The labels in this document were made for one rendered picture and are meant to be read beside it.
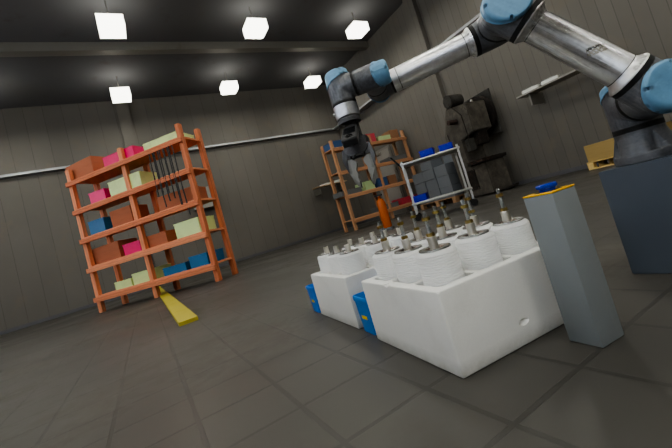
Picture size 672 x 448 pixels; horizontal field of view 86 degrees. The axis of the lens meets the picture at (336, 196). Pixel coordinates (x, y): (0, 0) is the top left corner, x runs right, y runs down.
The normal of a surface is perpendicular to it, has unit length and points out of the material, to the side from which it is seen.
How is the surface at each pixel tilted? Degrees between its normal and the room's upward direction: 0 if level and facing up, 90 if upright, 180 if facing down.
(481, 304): 90
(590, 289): 90
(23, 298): 90
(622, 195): 90
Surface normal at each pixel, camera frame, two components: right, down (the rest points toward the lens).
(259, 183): 0.46, -0.19
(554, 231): -0.90, 0.24
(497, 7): -0.37, -0.07
